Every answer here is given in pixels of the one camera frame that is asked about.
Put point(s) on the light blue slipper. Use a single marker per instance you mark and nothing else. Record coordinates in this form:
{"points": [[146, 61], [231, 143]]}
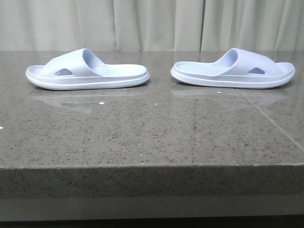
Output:
{"points": [[81, 69], [237, 68]]}

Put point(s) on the white curtain backdrop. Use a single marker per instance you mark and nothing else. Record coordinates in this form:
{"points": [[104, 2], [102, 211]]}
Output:
{"points": [[151, 25]]}

